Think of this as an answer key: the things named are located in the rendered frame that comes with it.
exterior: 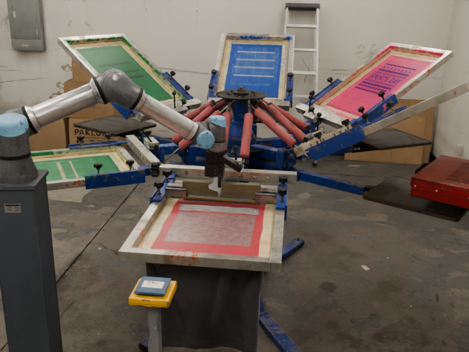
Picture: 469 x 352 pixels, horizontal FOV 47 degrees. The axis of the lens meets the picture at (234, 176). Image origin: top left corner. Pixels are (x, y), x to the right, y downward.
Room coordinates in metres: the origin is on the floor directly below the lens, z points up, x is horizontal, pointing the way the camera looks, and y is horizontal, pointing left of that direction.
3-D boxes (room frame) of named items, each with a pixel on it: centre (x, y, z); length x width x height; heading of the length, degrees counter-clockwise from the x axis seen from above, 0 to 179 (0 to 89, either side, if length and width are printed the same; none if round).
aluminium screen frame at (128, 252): (2.09, 0.08, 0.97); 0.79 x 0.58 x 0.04; 174
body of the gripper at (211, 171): (2.30, 0.09, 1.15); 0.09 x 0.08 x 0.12; 84
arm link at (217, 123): (2.30, 0.08, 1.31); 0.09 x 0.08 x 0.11; 109
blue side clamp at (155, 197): (2.36, 0.33, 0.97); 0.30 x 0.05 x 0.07; 174
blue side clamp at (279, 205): (2.30, -0.22, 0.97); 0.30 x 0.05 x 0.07; 174
